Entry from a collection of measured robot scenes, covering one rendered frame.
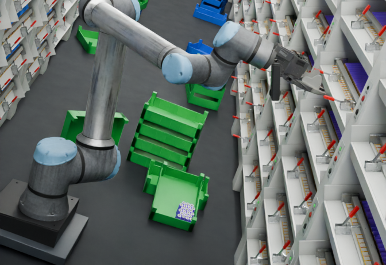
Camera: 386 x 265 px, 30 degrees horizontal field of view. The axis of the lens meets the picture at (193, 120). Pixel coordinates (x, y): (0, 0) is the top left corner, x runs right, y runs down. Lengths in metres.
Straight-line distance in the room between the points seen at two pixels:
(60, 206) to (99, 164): 0.21
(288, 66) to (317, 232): 0.51
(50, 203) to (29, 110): 1.20
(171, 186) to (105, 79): 0.86
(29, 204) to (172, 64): 0.89
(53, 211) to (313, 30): 1.35
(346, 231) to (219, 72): 0.62
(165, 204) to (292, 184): 0.82
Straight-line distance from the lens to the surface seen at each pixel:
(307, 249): 2.24
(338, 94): 2.44
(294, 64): 2.21
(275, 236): 2.69
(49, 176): 2.68
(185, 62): 2.13
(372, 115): 2.07
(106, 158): 2.77
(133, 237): 3.05
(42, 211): 2.73
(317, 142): 2.53
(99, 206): 3.18
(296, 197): 2.56
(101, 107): 2.71
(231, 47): 2.18
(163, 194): 3.32
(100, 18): 2.46
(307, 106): 2.78
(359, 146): 2.06
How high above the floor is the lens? 1.63
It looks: 22 degrees down
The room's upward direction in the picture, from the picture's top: 20 degrees clockwise
